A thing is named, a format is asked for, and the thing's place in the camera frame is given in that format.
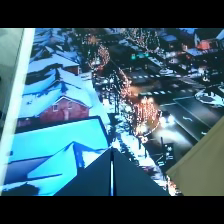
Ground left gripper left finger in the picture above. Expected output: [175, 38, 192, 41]
[54, 148, 113, 197]

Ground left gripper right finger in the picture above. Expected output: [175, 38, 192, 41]
[112, 148, 170, 197]

